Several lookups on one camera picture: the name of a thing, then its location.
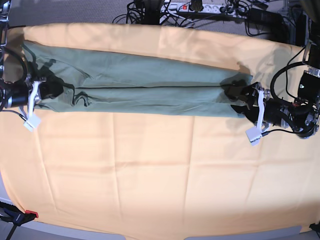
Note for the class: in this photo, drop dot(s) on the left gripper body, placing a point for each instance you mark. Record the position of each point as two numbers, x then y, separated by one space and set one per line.
252 100

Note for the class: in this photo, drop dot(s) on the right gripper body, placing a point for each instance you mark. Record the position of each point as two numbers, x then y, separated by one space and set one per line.
33 93

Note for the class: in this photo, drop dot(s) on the green T-shirt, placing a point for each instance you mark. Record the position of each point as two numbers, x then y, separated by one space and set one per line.
101 81

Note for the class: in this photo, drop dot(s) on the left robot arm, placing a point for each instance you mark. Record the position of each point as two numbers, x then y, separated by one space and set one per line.
264 108

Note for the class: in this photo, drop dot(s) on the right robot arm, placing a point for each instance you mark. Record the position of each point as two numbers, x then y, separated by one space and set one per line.
20 97

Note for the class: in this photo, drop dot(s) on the black power adapter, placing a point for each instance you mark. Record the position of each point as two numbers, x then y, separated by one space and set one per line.
263 17

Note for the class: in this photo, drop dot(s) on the yellow tablecloth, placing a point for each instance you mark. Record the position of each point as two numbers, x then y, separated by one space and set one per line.
160 177

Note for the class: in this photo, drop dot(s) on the black box on floor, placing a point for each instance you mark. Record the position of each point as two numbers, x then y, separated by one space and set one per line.
300 30

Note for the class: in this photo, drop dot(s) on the white power strip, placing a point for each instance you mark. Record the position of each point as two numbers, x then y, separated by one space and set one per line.
185 8

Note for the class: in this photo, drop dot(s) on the black clamp at right edge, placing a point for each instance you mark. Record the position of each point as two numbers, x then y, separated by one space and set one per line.
315 227

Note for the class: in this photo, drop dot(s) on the blue and red clamp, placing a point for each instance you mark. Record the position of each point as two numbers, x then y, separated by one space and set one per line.
11 214

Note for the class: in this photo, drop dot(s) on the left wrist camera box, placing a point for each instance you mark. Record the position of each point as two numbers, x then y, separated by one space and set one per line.
254 135

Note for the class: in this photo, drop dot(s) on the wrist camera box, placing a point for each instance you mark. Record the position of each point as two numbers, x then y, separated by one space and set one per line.
254 135
32 123

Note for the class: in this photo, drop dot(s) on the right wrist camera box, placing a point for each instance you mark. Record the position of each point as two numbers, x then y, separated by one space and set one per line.
32 123

